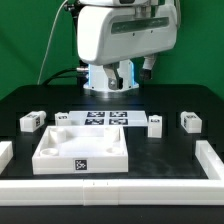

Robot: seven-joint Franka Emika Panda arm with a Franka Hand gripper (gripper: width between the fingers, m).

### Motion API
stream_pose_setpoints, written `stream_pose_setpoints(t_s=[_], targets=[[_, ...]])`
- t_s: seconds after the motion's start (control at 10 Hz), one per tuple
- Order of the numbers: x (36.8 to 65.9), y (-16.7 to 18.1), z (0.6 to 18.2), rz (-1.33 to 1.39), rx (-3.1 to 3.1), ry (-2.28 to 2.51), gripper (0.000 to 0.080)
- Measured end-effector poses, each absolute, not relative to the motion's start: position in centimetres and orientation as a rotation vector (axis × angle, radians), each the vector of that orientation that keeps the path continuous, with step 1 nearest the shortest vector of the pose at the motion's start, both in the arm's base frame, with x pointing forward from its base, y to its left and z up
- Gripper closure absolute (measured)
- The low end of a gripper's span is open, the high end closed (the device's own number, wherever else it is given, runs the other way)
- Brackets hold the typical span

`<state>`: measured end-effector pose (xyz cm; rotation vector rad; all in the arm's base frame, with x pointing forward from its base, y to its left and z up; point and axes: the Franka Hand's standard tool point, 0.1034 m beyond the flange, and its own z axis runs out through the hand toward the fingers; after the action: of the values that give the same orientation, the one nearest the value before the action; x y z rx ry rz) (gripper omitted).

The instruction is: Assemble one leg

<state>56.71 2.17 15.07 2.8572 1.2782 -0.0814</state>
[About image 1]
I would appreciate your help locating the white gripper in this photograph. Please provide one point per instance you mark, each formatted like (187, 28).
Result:
(107, 35)

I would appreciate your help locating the white square tabletop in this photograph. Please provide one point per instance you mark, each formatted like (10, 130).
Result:
(81, 149)

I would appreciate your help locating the white marker plate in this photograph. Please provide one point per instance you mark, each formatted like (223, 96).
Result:
(123, 118)

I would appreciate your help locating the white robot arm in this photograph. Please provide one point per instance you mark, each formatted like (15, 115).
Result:
(97, 80)

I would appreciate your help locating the white U-shaped fence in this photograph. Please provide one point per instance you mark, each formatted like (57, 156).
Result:
(208, 191)

